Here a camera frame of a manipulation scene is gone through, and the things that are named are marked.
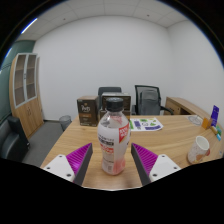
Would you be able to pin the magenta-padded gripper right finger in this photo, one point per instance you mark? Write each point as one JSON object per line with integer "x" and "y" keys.
{"x": 161, "y": 165}

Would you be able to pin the black armchair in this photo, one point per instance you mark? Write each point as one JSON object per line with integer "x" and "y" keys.
{"x": 11, "y": 138}

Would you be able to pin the small light blue box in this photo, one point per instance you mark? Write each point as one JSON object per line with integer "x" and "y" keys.
{"x": 218, "y": 136}

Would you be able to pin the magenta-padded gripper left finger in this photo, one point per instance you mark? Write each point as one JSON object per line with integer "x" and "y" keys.
{"x": 61, "y": 165}

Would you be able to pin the black mesh office chair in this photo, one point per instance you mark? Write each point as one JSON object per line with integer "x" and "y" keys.
{"x": 148, "y": 100}

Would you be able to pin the dark brown carton box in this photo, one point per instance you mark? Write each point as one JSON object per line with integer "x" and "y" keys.
{"x": 126, "y": 101}
{"x": 87, "y": 111}

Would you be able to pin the purple box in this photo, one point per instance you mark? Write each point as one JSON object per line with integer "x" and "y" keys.
{"x": 215, "y": 115}

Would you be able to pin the grey trash bin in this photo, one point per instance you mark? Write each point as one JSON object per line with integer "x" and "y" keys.
{"x": 65, "y": 122}

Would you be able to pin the wooden shelf cabinet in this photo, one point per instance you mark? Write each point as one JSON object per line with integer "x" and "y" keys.
{"x": 28, "y": 106}

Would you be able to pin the white printed cup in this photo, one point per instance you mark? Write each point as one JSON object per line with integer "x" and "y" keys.
{"x": 198, "y": 150}

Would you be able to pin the clear bottle with black cap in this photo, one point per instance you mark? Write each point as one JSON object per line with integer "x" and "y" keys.
{"x": 113, "y": 140}

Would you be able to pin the wooden side desk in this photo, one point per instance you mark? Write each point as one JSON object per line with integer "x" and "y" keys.
{"x": 181, "y": 105}

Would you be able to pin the printed paper leaflet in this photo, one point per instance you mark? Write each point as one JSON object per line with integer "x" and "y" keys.
{"x": 146, "y": 124}

